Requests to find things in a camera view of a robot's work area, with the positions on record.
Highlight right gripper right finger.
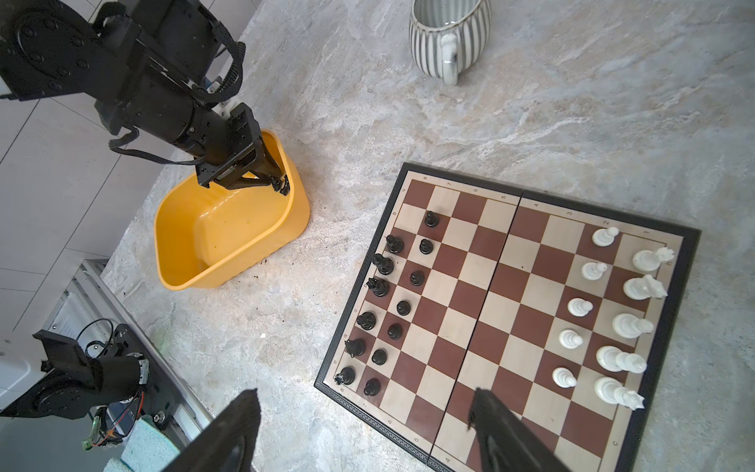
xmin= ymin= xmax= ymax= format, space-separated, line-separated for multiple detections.
xmin=467 ymin=387 xmax=570 ymax=472

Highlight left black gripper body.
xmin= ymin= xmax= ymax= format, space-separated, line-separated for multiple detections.
xmin=176 ymin=102 xmax=263 ymax=188

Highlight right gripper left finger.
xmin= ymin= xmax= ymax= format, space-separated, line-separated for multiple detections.
xmin=164 ymin=389 xmax=261 ymax=472

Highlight yellow plastic tray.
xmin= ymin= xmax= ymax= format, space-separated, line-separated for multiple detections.
xmin=153 ymin=130 xmax=311 ymax=291

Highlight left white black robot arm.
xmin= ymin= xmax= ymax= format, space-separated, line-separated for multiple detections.
xmin=1 ymin=1 xmax=290 ymax=195

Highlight white chess pieces on board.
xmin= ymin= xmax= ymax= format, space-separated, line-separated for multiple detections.
xmin=538 ymin=216 xmax=681 ymax=417

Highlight black chess pieces on board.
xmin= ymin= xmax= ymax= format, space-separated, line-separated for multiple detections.
xmin=326 ymin=205 xmax=456 ymax=405

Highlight green cloth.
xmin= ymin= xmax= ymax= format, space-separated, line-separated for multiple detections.
xmin=103 ymin=419 xmax=180 ymax=472

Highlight brown white chessboard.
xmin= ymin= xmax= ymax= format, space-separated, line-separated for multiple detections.
xmin=315 ymin=163 xmax=701 ymax=471

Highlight white ribbed ceramic cup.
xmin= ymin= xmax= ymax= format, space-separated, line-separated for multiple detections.
xmin=409 ymin=0 xmax=492 ymax=86

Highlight aluminium rail frame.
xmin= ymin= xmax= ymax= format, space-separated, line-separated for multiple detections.
xmin=0 ymin=258 xmax=214 ymax=472

